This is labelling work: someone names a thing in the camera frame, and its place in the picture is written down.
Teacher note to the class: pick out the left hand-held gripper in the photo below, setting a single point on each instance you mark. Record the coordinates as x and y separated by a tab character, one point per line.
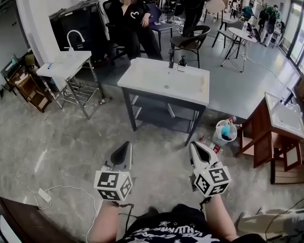
109	181

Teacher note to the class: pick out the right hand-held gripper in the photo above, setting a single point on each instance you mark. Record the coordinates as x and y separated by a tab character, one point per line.
212	180

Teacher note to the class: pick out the grey two-tier table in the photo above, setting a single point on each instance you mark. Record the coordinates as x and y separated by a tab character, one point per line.
167	118

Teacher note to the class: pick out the black soap dispenser bottle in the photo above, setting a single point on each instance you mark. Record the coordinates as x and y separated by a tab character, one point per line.
182	63

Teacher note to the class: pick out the person's right forearm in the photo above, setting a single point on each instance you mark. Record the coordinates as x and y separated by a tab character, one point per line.
218	216

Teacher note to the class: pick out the person's left forearm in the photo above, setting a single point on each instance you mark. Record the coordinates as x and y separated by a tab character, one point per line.
106	221

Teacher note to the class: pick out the grey metal bar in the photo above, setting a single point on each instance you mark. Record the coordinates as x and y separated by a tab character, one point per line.
171	110

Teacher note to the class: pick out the brown wooden sink cabinet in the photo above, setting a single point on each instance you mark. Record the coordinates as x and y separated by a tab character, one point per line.
259	120

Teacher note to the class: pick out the stainless steel sink stand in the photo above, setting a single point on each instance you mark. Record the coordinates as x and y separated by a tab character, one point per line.
78	95

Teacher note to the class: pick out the red and white bottle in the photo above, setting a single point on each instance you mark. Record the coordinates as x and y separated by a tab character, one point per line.
215	148

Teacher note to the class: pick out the translucent white waste bin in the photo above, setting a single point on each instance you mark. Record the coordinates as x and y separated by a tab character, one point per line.
224	135

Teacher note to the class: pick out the red label plastic bottle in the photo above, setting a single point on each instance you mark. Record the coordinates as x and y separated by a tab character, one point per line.
231	119
105	101
237	126

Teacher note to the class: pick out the person's black trousers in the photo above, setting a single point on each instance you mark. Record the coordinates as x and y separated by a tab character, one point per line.
186	208

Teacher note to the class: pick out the person's left shoe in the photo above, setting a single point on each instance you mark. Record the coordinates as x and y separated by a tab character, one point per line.
153	209

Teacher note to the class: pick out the person's black printed shirt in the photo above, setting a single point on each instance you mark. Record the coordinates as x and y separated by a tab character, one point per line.
167	229

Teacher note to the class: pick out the white power strip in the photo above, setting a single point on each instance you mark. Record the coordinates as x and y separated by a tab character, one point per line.
44	195

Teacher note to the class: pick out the short black faucet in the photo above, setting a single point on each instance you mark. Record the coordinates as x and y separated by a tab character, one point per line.
290	96

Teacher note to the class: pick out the dark brown wooden furniture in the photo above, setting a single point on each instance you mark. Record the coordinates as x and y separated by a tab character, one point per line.
28	224

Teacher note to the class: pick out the brown rattan chair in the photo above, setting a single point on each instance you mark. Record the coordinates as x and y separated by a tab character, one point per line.
187	40

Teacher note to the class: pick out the wooden shelf rack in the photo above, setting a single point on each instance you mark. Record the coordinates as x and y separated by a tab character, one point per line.
28	87

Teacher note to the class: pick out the grey chair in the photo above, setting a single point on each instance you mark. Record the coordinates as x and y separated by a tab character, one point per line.
230	33

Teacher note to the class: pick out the round white table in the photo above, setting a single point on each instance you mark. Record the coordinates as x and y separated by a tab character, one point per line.
239	33

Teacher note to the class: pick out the white gooseneck faucet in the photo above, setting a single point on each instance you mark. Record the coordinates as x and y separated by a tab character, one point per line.
71	38

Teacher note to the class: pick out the clear water bottle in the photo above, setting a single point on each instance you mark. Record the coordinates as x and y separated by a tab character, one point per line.
245	26

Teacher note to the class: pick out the pink small device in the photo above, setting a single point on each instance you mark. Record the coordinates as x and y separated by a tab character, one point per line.
157	23

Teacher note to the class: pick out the large black equipment case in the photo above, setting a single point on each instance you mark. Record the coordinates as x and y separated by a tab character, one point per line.
73	19

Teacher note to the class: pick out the dark blue chair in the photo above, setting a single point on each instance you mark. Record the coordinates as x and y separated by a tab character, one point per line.
157	14

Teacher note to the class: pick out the beige round back chair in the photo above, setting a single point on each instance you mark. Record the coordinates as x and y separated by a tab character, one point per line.
215	6

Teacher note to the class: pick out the black office chair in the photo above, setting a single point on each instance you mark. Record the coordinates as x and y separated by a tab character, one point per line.
109	6

